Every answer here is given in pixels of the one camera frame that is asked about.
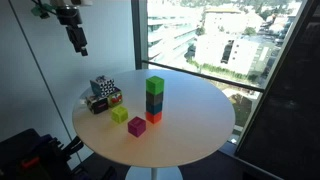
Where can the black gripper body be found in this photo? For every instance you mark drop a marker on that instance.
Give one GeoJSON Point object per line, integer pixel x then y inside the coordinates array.
{"type": "Point", "coordinates": [74, 25]}

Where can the yellow-green block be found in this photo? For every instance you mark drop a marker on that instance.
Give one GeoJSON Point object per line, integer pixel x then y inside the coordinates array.
{"type": "Point", "coordinates": [119, 114]}

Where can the green block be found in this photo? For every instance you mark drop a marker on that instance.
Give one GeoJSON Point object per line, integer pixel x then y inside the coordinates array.
{"type": "Point", "coordinates": [154, 85]}

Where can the blue block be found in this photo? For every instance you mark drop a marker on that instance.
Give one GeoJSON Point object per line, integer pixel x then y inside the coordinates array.
{"type": "Point", "coordinates": [154, 108]}

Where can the magenta block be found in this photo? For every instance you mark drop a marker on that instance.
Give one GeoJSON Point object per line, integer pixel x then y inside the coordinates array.
{"type": "Point", "coordinates": [136, 126]}

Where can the orange block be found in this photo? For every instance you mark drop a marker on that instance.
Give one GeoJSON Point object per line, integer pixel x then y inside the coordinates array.
{"type": "Point", "coordinates": [153, 117]}

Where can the black soft cube with zebra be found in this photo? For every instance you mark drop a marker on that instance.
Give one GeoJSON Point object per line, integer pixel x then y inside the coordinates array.
{"type": "Point", "coordinates": [97, 105]}

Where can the colourful soft cube red flower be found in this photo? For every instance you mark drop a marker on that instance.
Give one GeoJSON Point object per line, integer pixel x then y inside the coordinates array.
{"type": "Point", "coordinates": [115, 98]}

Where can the grey window mullion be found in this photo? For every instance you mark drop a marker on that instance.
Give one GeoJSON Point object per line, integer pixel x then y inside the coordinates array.
{"type": "Point", "coordinates": [139, 33]}

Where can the black window railing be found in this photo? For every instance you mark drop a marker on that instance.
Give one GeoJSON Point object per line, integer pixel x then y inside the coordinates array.
{"type": "Point", "coordinates": [203, 76]}

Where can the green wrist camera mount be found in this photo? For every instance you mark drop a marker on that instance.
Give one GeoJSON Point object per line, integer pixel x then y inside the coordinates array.
{"type": "Point", "coordinates": [40, 10]}

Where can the white table pedestal base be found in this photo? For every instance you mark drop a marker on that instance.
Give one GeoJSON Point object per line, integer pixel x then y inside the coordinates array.
{"type": "Point", "coordinates": [153, 173]}

